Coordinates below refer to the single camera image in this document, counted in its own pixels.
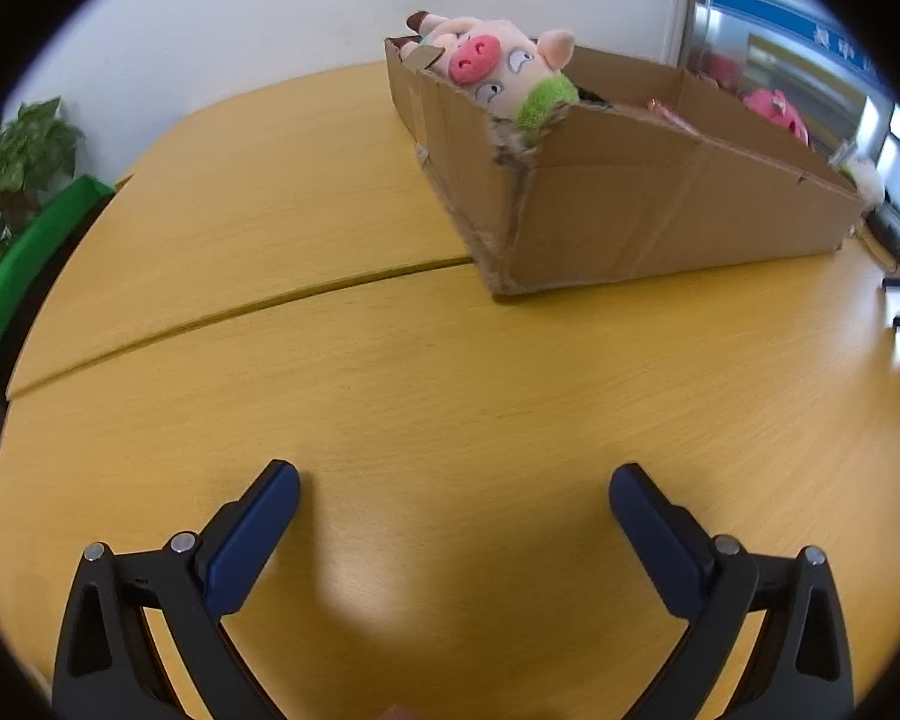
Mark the brown cardboard box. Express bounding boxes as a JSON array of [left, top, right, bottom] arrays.
[[384, 36, 865, 296]]

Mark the green potted plant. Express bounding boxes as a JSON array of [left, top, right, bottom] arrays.
[[0, 96, 87, 290]]

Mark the glass partition window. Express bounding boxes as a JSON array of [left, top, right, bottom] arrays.
[[679, 0, 900, 166]]

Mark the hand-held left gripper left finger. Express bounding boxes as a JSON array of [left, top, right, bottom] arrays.
[[51, 459, 302, 720]]

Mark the pink plush toy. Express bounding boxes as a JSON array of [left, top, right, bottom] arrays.
[[739, 86, 809, 145]]

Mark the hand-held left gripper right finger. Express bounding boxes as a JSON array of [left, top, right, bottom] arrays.
[[607, 463, 856, 720]]

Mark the white rounded object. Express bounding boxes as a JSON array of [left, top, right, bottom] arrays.
[[832, 141, 887, 207]]

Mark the pig plush toy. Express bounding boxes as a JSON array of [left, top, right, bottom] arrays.
[[399, 10, 580, 145]]

